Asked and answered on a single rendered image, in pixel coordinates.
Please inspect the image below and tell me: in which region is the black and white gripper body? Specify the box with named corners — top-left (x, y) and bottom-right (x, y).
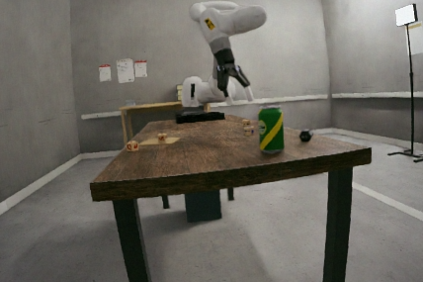
top-left (215, 49), bottom-right (236, 77)

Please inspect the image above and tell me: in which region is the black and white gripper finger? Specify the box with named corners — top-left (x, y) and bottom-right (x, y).
top-left (232, 65), bottom-right (254, 102)
top-left (216, 65), bottom-right (233, 106)

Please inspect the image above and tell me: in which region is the beige square mat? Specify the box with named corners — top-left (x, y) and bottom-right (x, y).
top-left (139, 138), bottom-right (180, 145)

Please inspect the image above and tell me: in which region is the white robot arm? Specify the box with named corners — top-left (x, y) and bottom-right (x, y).
top-left (176, 1), bottom-right (267, 116)

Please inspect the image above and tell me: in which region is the green drink can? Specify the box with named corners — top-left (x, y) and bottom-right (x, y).
top-left (258, 106), bottom-right (285, 153)

